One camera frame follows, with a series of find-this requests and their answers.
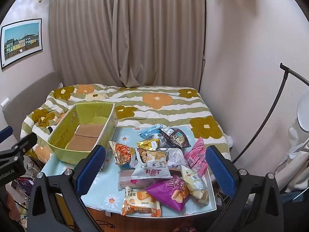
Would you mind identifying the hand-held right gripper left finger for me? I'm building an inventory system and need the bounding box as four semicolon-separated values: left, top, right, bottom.
25;145;114;232

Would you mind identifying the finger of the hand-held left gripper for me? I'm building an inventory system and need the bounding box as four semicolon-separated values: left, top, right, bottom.
11;133;38;156
0;126;13;142

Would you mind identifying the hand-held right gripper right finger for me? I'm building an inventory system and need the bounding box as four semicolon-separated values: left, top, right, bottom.
205;146;284;232

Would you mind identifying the pink striped snack packet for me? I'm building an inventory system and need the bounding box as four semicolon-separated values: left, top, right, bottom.
184;137;208;176

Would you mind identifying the cream chips packet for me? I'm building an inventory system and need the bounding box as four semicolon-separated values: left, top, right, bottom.
181;165;210;206

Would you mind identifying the orange striped chips packet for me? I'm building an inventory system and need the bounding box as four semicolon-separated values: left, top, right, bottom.
109;141;138;169

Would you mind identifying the green cardboard box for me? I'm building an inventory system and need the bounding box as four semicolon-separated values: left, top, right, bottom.
47;102;118;166

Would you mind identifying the white snack packet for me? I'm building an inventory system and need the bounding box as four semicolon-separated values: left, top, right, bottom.
167;147;186;170

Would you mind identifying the dark brown snack packet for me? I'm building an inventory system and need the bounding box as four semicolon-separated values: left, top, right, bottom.
159;127;191;148

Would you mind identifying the purple chips packet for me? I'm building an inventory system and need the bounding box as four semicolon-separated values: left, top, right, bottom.
145;174;191;212

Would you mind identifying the orange cake packet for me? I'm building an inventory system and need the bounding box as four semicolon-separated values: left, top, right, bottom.
121;186;162;217

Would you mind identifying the silver snack packet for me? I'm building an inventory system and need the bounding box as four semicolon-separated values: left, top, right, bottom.
131;148;172;180

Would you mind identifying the yellow gold snack packet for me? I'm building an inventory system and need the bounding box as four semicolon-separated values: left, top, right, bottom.
136;139;160;150

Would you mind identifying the blue snack packet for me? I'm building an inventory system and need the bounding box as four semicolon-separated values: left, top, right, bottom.
137;124;163;141

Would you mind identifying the person's left hand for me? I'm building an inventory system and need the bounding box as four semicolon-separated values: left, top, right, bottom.
0;191;20;221

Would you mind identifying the light blue daisy tablecloth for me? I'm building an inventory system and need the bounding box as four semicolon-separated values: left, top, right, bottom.
40;126;216;217

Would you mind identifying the grey padded headboard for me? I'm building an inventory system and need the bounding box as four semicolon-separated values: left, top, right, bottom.
0;71;62;148

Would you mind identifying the white fabric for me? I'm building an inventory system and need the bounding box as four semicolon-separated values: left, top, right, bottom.
275;121;309;194

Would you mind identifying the black curved lamp stand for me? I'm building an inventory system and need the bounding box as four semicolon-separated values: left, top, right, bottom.
232;62;309;162

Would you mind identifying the floral striped blanket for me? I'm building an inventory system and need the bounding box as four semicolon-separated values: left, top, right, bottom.
20;83;233;165

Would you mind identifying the white round lamp head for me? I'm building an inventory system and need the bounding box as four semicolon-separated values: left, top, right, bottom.
296;94;309;133

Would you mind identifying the beige curtain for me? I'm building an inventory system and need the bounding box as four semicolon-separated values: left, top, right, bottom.
48;0;207;87

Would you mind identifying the framed wall poster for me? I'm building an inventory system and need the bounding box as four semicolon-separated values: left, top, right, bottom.
0;18;43;71

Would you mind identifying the black wall cable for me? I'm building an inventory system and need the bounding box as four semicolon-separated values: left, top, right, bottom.
199;0;208;91

